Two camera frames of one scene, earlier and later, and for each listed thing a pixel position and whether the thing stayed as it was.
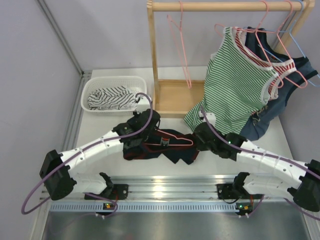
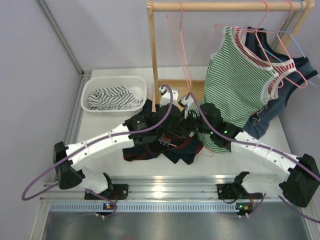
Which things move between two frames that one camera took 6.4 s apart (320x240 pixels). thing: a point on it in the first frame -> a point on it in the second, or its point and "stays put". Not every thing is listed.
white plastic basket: x=111 y=95 stays put
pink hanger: x=165 y=141 -> x=208 y=155
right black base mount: x=231 y=191 stays put
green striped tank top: x=236 y=85 stays put
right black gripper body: x=201 y=146 -> x=195 y=124
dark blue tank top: x=259 y=125 stays put
